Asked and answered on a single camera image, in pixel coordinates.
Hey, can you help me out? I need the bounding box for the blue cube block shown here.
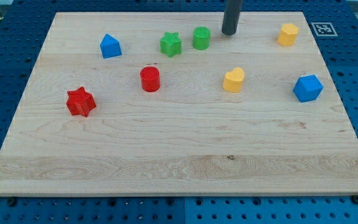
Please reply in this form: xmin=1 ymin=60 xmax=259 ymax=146
xmin=293 ymin=75 xmax=323 ymax=103

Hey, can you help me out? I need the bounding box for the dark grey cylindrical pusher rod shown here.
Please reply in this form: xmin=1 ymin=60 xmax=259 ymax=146
xmin=221 ymin=0 xmax=243 ymax=35

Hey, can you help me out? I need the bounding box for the yellow hexagon block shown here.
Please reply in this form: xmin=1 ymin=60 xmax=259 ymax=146
xmin=277 ymin=24 xmax=299 ymax=47

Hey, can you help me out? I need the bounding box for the green star block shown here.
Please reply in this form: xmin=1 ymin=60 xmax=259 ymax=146
xmin=160 ymin=32 xmax=181 ymax=58

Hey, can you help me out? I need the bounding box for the red star block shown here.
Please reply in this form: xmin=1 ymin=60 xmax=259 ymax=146
xmin=66 ymin=86 xmax=96 ymax=117

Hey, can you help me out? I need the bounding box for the yellow heart block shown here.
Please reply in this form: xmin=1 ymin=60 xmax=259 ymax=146
xmin=223 ymin=67 xmax=245 ymax=93

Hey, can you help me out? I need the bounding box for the green cylinder block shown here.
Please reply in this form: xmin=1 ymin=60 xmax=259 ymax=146
xmin=193 ymin=26 xmax=211 ymax=50

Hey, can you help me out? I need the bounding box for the red cylinder block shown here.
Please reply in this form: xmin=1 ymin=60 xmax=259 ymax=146
xmin=140 ymin=67 xmax=160 ymax=92

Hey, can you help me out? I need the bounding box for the white fiducial marker tag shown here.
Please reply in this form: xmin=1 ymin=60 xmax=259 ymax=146
xmin=311 ymin=22 xmax=337 ymax=37

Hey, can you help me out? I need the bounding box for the light wooden board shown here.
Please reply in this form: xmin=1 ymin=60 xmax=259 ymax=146
xmin=0 ymin=12 xmax=358 ymax=197

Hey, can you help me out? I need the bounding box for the blue pentagon house block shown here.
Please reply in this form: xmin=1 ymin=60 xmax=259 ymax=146
xmin=99 ymin=34 xmax=122 ymax=58

